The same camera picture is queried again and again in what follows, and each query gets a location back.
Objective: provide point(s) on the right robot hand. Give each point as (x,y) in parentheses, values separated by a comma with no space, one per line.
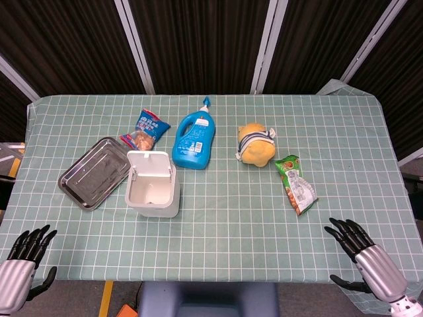
(380,264)

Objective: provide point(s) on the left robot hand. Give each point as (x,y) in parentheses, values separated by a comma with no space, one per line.
(18,274)

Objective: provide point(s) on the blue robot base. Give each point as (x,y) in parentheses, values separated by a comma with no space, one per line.
(208,300)

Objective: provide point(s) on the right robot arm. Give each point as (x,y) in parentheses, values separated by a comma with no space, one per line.
(404,305)

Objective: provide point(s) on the white plastic bin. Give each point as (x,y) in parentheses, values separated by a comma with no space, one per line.
(152,183)

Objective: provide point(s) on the orange box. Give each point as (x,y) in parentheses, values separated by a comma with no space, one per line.
(127,311)

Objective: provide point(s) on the green snack bag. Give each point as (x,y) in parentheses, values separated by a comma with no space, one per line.
(295,185)

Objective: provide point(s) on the stainless steel tray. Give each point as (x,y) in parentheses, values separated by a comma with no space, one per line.
(94,173)

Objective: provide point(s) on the yellow plush toy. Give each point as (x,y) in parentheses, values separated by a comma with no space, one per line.
(256,145)

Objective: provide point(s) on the green checkered tablecloth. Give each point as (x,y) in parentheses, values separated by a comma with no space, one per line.
(211,198)

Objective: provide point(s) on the blue snack bag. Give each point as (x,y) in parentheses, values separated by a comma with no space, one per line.
(145,129)

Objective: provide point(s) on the blue detergent bottle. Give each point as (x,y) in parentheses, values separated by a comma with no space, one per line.
(195,138)

